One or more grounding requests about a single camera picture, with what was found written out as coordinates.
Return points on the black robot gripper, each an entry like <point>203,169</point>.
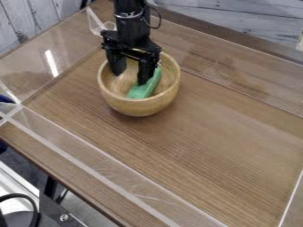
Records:
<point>129,42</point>

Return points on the green rectangular block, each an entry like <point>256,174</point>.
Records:
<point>143,91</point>

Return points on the light wooden bowl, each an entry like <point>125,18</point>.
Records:
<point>115,87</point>

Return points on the blue object at left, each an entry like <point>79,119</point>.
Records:
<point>4,99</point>

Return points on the black table leg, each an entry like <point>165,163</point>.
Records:
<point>51,187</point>

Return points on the clear acrylic corner bracket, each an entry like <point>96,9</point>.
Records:
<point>96,25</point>

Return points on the clear acrylic enclosure wall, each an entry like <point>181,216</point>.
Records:
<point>212,162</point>

